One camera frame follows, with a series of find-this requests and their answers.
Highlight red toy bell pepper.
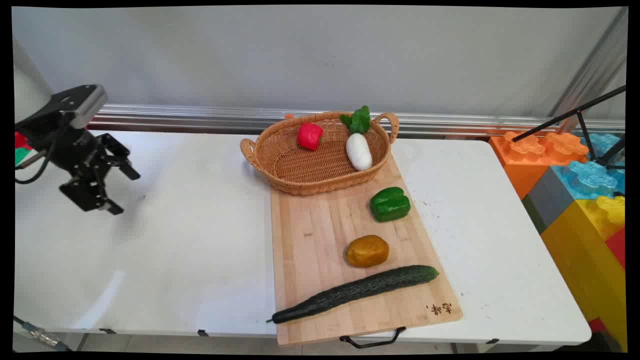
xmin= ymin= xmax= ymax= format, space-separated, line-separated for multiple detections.
xmin=297 ymin=122 xmax=324 ymax=152

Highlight orange giant building block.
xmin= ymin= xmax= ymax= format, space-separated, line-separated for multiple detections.
xmin=488 ymin=130 xmax=590 ymax=201

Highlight yellow giant building block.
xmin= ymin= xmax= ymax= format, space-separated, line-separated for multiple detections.
xmin=540 ymin=194 xmax=629 ymax=353

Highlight black cutting board handle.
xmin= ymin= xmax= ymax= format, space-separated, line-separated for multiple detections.
xmin=339 ymin=326 xmax=407 ymax=349

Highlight dark green toy cucumber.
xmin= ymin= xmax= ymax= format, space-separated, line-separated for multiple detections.
xmin=266 ymin=264 xmax=440 ymax=325

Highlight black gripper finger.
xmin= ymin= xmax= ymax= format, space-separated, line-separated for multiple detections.
xmin=58 ymin=169 xmax=125 ymax=216
xmin=96 ymin=132 xmax=141 ymax=181

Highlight grey giant building block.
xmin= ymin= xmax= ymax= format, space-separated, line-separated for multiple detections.
xmin=521 ymin=165 xmax=577 ymax=235

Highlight yellow-brown toy potato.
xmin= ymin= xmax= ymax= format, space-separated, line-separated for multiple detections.
xmin=345 ymin=234 xmax=390 ymax=268

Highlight blue giant building block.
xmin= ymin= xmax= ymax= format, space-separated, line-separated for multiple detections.
xmin=550 ymin=132 xmax=627 ymax=201

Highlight white toy radish green leaves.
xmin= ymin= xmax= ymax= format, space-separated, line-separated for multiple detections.
xmin=339 ymin=105 xmax=374 ymax=172

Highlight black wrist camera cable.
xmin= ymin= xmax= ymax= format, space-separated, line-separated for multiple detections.
xmin=15 ymin=141 xmax=57 ymax=185

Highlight black cable with metal connector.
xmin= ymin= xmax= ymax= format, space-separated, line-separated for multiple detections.
xmin=13 ymin=315 xmax=69 ymax=352

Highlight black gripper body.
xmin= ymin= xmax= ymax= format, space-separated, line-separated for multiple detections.
xmin=16 ymin=111 xmax=107 ymax=177

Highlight aluminium frame post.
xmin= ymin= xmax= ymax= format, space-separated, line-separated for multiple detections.
xmin=549 ymin=7 xmax=629 ymax=121

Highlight black tripod stand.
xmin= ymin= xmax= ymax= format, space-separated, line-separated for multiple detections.
xmin=511 ymin=84 xmax=627 ymax=171

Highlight woven wicker basket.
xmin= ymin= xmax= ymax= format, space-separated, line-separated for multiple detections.
xmin=239 ymin=111 xmax=400 ymax=196

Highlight green toy bell pepper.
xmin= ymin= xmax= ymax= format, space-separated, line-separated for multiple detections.
xmin=369 ymin=186 xmax=412 ymax=223

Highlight red giant building block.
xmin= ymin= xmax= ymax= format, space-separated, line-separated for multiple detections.
xmin=604 ymin=227 xmax=627 ymax=271

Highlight aluminium rail along wall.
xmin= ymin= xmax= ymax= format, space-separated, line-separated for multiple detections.
xmin=85 ymin=103 xmax=627 ymax=137

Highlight wooden cutting board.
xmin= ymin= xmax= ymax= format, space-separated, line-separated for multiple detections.
xmin=269 ymin=152 xmax=464 ymax=347

